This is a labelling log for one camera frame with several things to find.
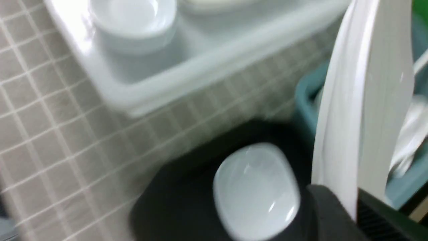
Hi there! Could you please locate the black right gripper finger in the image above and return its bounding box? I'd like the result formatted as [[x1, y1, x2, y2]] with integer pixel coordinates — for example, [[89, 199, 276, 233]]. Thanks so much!
[[303, 185, 369, 241]]

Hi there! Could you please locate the small white square bowl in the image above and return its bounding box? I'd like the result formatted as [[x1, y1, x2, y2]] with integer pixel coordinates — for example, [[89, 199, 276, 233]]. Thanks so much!
[[213, 142, 301, 241]]

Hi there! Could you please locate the large white square plate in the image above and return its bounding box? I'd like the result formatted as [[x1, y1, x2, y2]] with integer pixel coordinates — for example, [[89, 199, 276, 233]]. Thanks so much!
[[311, 0, 415, 221]]

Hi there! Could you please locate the teal plastic spoon bin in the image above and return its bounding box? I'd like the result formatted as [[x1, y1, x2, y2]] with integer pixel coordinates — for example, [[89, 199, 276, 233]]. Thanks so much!
[[293, 13, 428, 209]]

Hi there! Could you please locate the pile of white soup spoons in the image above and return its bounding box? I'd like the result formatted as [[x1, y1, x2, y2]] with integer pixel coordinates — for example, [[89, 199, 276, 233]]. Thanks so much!
[[388, 50, 428, 178]]

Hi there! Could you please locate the black plastic serving tray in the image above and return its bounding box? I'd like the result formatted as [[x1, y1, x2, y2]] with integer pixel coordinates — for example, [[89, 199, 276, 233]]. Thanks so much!
[[129, 119, 427, 241]]

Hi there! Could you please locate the large translucent white plastic bin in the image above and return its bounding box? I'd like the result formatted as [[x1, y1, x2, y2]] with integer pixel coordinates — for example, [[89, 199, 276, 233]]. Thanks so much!
[[44, 0, 350, 118]]

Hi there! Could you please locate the green backdrop cloth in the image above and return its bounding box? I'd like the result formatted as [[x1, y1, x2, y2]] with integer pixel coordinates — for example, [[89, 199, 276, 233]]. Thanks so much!
[[412, 0, 428, 24]]

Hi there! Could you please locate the stack of white square plates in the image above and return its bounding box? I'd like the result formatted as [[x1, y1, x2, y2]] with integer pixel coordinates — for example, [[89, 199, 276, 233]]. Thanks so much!
[[177, 0, 259, 15]]

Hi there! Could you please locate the grey checkered table cloth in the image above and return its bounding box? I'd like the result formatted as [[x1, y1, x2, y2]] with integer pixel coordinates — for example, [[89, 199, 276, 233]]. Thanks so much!
[[1, 0, 340, 241]]

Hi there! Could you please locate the stack of small white bowls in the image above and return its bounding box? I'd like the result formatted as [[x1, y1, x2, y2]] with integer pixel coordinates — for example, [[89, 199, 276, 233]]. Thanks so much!
[[88, 0, 178, 55]]

